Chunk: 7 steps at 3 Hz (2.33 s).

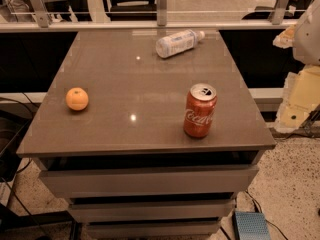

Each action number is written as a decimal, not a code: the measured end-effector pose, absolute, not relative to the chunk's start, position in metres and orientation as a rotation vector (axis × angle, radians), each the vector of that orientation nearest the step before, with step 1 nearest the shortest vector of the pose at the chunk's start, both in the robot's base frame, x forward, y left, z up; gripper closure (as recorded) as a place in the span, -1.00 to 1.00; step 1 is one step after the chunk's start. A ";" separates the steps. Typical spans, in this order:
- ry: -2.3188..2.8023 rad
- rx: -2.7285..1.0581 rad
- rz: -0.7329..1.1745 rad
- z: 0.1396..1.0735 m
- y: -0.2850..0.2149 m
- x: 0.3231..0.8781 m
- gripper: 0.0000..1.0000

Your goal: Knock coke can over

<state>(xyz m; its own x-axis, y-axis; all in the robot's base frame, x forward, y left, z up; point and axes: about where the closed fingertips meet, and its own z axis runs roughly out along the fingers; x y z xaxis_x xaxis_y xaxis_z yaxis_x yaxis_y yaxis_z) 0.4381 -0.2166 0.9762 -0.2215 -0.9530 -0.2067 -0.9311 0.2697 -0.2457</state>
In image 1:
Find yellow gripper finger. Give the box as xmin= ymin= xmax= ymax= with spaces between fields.
xmin=275 ymin=66 xmax=320 ymax=131
xmin=273 ymin=25 xmax=296 ymax=49

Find red coke can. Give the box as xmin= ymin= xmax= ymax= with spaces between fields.
xmin=183 ymin=83 xmax=217 ymax=138

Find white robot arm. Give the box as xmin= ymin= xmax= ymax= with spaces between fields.
xmin=273 ymin=0 xmax=320 ymax=133

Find clear plastic water bottle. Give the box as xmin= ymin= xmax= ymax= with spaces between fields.
xmin=156 ymin=30 xmax=205 ymax=58

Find blue perforated box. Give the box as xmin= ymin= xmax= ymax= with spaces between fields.
xmin=233 ymin=211 xmax=271 ymax=240

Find grey drawer cabinet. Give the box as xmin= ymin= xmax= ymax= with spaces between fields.
xmin=18 ymin=30 xmax=275 ymax=227

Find bottom grey drawer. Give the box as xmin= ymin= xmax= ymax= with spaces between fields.
xmin=87 ymin=221 xmax=220 ymax=239

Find grey drawer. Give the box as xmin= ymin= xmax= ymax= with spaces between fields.
xmin=39 ymin=165 xmax=258 ymax=198
xmin=68 ymin=200 xmax=235 ymax=223
xmin=87 ymin=221 xmax=220 ymax=239

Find black office chair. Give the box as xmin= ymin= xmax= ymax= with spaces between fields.
xmin=102 ymin=0 xmax=157 ymax=21

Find middle grey drawer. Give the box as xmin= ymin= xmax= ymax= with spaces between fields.
xmin=68 ymin=200 xmax=235 ymax=223

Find top grey drawer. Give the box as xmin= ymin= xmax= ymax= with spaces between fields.
xmin=39 ymin=165 xmax=258 ymax=198

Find orange fruit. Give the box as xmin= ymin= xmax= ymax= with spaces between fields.
xmin=65 ymin=87 xmax=89 ymax=111

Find glass railing panel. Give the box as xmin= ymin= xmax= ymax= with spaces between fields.
xmin=0 ymin=0 xmax=314 ymax=33

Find black floor cable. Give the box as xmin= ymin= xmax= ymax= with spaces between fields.
xmin=0 ymin=157 xmax=51 ymax=240

